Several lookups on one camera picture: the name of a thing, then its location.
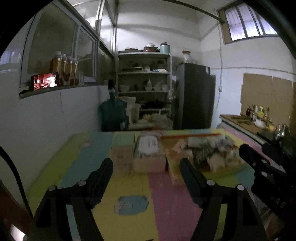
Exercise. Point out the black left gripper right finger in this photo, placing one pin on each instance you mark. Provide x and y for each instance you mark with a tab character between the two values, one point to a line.
228	213

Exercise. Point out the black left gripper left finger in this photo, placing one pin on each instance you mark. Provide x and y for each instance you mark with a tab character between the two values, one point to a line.
51	221

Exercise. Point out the side counter with bottles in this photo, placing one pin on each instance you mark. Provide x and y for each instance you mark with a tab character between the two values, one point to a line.
255	129

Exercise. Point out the yellow shallow cardboard tray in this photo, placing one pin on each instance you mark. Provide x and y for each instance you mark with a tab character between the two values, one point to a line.
216	155

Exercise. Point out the green cardboard box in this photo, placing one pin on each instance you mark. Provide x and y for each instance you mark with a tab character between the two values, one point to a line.
122	153

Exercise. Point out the floral tissue box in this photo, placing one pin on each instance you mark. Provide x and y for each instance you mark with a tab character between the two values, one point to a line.
149	155

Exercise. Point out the black refrigerator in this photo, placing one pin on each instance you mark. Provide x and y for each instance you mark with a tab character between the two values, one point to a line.
195	97

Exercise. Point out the amber glass jar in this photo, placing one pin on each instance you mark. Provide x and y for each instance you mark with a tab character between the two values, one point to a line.
55	67

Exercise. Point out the barred window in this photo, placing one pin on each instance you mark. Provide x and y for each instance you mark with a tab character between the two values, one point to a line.
241	22

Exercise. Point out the metal storage shelf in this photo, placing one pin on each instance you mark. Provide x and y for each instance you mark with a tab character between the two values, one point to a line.
146	76

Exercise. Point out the teal enamel pot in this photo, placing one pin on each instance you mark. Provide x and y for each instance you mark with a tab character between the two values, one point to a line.
165	48

